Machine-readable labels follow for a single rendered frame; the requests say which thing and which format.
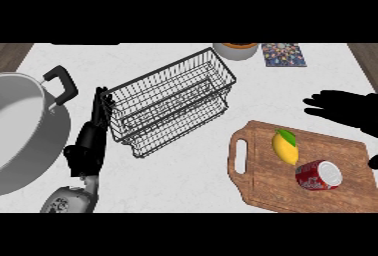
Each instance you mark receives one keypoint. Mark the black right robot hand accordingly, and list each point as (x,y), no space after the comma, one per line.
(348,111)

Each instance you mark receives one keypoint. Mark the red can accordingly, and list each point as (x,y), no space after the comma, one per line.
(318,175)

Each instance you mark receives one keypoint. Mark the yellow lemon with green leaf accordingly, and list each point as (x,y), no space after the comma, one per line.
(285,148)

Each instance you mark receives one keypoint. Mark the white cup with orange rim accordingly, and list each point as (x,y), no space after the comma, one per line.
(236,50)

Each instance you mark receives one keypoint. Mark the colourful patterned square coaster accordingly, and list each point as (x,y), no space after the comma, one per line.
(282,54)

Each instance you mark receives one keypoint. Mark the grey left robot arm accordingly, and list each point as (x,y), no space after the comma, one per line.
(67,200)

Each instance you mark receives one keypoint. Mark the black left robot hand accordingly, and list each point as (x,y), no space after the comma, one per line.
(90,140)

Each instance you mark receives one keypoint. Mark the brown wooden cutting board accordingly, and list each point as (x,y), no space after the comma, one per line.
(304,170)

